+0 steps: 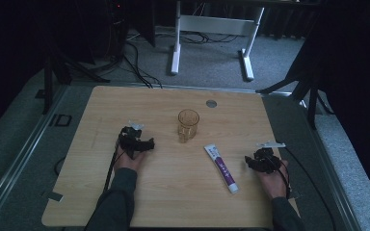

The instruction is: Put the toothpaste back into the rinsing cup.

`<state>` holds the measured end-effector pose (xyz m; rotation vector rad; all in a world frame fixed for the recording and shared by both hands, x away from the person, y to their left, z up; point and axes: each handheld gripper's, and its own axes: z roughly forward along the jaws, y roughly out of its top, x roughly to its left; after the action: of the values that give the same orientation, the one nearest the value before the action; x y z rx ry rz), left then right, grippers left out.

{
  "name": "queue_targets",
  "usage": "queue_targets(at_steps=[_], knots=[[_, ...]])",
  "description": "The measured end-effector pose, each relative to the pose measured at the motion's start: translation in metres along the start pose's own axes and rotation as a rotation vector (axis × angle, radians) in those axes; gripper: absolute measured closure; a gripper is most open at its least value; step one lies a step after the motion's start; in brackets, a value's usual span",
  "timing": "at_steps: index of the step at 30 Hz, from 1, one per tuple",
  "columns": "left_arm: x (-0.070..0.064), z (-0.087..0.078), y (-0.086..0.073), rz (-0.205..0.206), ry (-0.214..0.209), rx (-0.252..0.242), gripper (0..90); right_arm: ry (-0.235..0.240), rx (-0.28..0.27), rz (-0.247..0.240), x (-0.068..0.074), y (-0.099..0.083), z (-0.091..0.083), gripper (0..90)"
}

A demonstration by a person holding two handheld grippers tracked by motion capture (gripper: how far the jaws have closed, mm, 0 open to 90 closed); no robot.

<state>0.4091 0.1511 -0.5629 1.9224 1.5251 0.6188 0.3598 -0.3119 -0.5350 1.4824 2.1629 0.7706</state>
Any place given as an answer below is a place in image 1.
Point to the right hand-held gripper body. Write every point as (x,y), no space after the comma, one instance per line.
(267,159)

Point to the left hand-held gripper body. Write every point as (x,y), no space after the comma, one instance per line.
(129,141)

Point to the white and purple toothpaste tube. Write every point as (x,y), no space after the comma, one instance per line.
(222,168)

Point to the clear glass cup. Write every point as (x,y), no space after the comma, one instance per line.
(188,125)

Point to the person's left hand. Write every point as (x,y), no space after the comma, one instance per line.
(129,162)

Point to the person's right hand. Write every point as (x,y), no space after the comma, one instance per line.
(274,184)

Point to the round grey table grommet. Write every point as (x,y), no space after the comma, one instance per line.
(211,103)

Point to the black metal stand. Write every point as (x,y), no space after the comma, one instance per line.
(49,80)
(311,93)

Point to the grey tape strip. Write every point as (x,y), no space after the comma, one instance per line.
(53,195)

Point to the dark computer tower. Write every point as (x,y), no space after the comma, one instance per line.
(117,25)

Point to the black rectangular floor bracket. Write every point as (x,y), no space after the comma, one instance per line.
(61,120)

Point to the white metal desk frame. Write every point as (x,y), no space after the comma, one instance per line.
(216,24)

